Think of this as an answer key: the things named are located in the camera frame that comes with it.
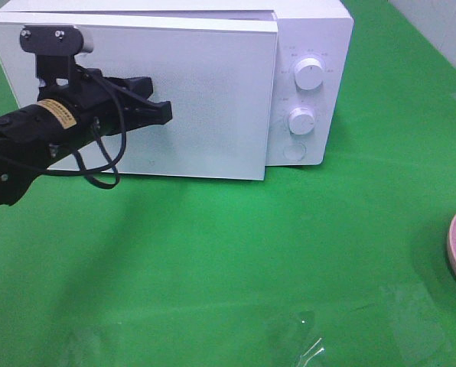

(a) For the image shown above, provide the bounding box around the round microwave door button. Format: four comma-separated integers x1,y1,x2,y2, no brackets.
283,143,306,161

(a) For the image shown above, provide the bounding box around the white microwave knob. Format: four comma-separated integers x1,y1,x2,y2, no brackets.
294,57,324,90
288,108,315,135

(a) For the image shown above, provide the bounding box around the clear tape patch right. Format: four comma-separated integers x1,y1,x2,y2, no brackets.
380,284,451,366

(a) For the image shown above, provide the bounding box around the white microwave door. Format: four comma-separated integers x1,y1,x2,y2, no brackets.
0,11,278,180

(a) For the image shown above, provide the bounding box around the black left camera cable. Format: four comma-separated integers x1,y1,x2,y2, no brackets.
42,74,128,190

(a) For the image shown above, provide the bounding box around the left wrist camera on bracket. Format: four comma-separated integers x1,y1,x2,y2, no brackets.
19,24,93,90

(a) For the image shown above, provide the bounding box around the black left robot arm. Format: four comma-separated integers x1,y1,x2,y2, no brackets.
0,67,172,206

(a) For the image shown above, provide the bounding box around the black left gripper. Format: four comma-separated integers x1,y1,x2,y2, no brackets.
37,67,173,136

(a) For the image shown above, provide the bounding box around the white microwave oven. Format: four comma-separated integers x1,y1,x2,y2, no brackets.
0,1,353,169

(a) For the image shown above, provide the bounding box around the clear tape patch front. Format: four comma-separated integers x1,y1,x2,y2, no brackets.
266,310,327,366

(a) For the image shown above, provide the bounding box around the clear tape patch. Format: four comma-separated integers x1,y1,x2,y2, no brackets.
380,284,451,366
266,310,327,366

